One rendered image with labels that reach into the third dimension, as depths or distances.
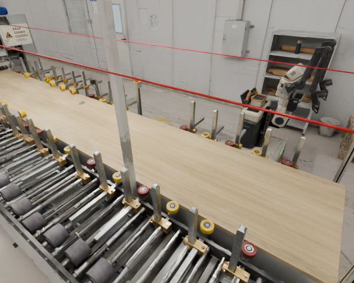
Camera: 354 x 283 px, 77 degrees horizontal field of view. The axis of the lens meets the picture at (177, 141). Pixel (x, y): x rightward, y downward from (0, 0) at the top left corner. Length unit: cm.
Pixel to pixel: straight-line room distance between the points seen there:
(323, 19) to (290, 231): 351
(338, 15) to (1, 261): 506
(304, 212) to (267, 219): 25
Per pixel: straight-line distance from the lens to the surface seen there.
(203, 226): 140
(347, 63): 449
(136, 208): 155
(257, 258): 158
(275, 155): 319
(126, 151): 148
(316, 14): 443
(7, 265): 276
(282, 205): 164
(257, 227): 147
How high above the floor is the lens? 203
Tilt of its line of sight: 33 degrees down
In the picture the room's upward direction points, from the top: straight up
